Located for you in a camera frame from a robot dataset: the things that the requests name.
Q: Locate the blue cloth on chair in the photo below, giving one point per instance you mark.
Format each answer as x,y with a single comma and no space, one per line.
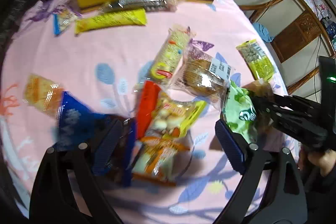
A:
263,32

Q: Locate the white candy ball pack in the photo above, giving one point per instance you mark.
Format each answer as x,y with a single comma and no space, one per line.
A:
172,119

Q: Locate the wooden armchair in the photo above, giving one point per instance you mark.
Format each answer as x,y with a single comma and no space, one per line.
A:
299,40

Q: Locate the lime green snack pack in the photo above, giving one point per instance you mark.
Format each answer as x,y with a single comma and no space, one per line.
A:
256,59

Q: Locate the long yellow snack bar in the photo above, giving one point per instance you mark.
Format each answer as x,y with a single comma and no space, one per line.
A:
113,19

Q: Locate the person right hand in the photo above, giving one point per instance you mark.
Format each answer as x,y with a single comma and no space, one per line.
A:
324,161

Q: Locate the pink floral tablecloth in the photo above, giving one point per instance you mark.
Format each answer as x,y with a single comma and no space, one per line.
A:
106,70

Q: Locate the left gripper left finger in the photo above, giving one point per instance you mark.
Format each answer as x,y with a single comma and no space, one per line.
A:
103,146

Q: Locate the red sausage stick pack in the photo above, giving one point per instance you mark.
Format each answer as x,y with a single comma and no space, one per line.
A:
146,106

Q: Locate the labelled brown cake pack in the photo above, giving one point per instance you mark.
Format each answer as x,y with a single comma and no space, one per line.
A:
204,76

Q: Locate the yellow rice cracker pack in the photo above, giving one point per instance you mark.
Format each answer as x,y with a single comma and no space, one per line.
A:
170,54

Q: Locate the small blue edged snack pack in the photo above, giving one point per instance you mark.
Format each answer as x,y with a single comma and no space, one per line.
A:
63,19

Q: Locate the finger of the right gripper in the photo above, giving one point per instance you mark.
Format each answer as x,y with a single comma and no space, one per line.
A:
263,100

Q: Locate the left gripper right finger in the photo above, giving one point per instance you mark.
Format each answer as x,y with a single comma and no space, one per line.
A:
234,145

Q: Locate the long dark snack bar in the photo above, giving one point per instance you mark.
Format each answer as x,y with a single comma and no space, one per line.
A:
147,5

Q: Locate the small orange cracker pack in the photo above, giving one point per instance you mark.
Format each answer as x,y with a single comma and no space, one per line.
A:
44,94

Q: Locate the orange cracker snack pack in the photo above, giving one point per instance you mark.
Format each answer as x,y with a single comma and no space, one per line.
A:
155,160

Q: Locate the blue cookie snack bag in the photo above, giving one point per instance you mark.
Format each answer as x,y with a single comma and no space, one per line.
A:
78,124

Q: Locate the green candy bag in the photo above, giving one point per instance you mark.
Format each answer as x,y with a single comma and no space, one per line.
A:
239,113

